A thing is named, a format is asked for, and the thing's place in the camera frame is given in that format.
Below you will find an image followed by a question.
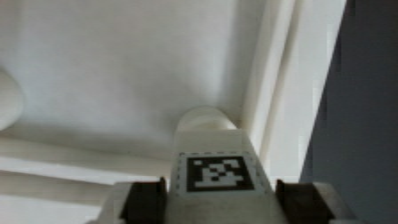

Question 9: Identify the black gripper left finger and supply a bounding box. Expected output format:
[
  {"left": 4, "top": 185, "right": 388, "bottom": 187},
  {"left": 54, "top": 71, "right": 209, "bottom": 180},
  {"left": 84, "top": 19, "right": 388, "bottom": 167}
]
[{"left": 88, "top": 176, "right": 171, "bottom": 224}]

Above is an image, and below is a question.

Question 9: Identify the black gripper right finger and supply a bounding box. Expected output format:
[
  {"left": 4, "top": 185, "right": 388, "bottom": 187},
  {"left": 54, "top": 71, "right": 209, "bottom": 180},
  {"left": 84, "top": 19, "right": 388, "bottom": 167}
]
[{"left": 272, "top": 179, "right": 370, "bottom": 224}]

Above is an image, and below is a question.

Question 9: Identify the white table leg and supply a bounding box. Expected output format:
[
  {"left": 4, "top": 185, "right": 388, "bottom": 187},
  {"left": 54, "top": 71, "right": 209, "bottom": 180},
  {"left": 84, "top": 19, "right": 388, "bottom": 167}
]
[{"left": 166, "top": 107, "right": 287, "bottom": 224}]

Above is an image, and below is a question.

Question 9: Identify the white square tabletop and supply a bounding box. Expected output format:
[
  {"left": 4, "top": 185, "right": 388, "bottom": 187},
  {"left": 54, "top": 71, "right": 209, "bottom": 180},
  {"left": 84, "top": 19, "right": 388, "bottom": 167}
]
[{"left": 0, "top": 0, "right": 349, "bottom": 224}]

